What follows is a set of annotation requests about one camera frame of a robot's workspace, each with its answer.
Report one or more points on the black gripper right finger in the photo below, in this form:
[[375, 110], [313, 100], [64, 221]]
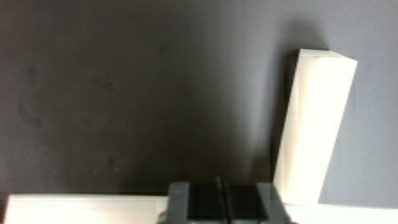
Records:
[[253, 205]]

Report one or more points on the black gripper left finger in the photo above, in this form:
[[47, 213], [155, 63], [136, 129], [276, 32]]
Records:
[[194, 204]]

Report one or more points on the white fence bar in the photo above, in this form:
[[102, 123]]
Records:
[[127, 209], [320, 90]]

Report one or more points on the white front fence bar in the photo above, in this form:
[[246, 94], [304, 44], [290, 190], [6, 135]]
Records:
[[127, 209]]

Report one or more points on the white left fence bar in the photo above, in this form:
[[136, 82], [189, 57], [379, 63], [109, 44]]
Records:
[[320, 90]]

